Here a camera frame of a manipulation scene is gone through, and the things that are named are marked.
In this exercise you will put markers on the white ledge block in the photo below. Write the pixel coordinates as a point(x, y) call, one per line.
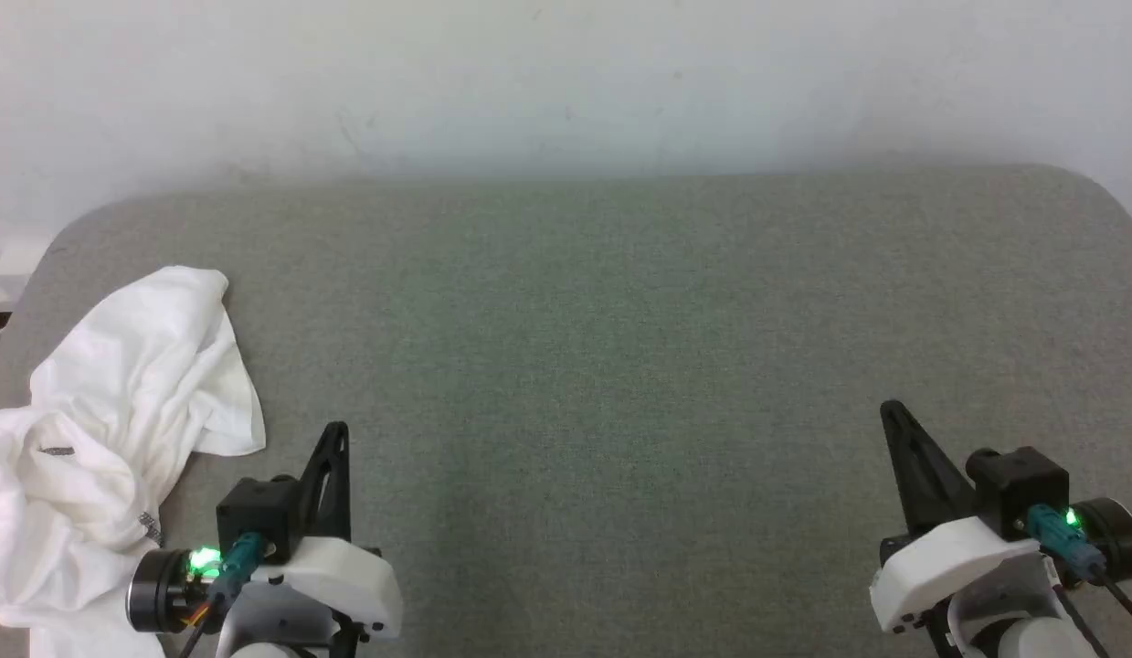
point(17, 260)

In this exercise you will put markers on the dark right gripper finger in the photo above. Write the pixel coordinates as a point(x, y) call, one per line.
point(945, 489)
point(911, 489)

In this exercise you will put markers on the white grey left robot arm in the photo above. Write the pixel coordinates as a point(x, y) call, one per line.
point(273, 621)

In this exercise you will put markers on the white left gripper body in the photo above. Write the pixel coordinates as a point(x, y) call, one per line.
point(342, 576)

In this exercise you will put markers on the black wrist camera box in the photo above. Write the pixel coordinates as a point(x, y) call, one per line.
point(255, 512)
point(1022, 484)

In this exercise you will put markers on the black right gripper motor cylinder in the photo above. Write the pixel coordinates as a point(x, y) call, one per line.
point(1118, 539)

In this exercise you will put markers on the white garment with grey stitching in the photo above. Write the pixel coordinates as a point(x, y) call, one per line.
point(118, 384)

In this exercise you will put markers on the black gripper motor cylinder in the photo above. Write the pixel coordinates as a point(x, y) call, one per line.
point(159, 592)
point(1118, 539)

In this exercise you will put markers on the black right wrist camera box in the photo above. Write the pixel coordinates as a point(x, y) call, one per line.
point(1022, 484)

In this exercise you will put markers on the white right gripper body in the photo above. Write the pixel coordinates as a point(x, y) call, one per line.
point(949, 567)

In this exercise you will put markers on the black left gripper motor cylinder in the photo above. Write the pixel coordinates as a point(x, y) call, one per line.
point(159, 592)

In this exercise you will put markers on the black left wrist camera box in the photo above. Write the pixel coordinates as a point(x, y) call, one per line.
point(255, 512)

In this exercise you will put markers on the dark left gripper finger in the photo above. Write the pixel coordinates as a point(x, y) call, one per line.
point(343, 498)
point(312, 498)

